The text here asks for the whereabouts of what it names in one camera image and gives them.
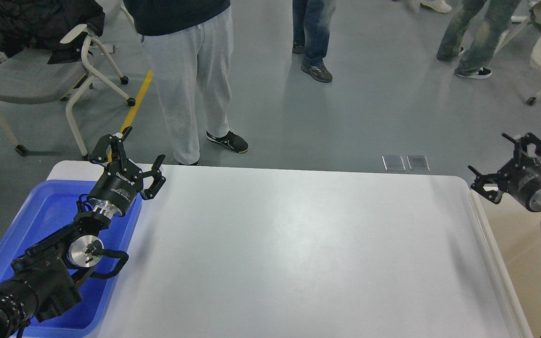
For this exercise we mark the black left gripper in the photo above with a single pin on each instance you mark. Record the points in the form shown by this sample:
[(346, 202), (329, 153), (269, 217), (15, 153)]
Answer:
[(117, 188)]

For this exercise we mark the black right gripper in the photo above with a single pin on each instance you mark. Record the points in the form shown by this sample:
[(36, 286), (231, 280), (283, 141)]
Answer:
[(533, 185)]

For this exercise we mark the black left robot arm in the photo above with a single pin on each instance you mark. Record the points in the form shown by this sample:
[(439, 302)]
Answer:
[(48, 275)]

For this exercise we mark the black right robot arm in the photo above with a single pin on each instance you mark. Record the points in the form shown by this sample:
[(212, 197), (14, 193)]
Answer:
[(492, 187)]

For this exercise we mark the blue plastic bin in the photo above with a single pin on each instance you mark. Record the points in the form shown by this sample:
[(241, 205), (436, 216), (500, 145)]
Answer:
[(49, 207)]

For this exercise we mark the right floor outlet plate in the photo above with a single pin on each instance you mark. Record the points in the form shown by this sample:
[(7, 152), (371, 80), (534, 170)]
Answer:
[(418, 163)]

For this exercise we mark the floor outlet plate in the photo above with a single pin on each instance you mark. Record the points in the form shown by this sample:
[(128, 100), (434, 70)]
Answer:
[(418, 163), (393, 163)]

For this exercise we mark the person in faded jeans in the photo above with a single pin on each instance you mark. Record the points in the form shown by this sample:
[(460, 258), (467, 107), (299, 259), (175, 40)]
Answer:
[(473, 62)]

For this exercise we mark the left floor outlet plate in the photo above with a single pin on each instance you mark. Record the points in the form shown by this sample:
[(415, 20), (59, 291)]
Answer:
[(393, 163)]

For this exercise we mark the beige plastic bin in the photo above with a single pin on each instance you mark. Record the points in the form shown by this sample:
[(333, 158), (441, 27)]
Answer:
[(514, 237)]

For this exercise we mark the person in grey sweatpants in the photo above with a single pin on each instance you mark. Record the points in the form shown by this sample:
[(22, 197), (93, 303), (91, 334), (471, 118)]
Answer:
[(188, 45)]

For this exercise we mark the black jacket on chair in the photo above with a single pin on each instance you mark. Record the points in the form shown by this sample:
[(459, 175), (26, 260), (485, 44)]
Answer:
[(41, 24)]

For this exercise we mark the white sneaker at top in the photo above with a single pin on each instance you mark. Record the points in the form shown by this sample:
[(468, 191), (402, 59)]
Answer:
[(439, 6)]

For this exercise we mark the person in blue jeans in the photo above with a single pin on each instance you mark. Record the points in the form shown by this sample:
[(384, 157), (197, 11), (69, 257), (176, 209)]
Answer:
[(311, 25)]

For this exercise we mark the grey chair with white frame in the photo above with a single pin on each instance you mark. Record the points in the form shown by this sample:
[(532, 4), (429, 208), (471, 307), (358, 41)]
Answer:
[(28, 78)]

